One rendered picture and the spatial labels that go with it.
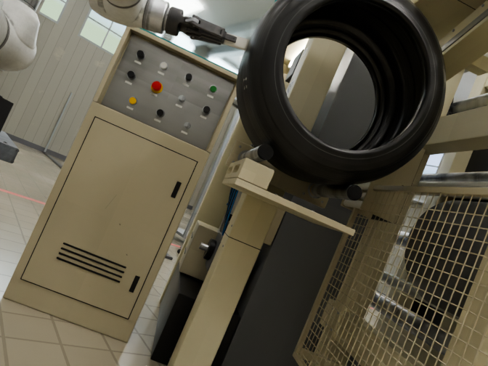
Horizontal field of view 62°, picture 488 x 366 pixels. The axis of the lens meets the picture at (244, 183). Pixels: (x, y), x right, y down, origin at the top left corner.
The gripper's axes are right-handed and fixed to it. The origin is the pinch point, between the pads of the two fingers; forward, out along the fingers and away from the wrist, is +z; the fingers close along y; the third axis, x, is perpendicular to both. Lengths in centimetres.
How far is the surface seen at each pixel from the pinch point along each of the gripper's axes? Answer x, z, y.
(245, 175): 37.1, 11.7, -8.6
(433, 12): -38, 65, 16
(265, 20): -4.7, 5.8, -9.0
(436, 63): -7, 55, -12
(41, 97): -67, -396, 971
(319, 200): 37, 45, 26
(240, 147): 26.1, 12.0, 25.4
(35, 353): 113, -37, 31
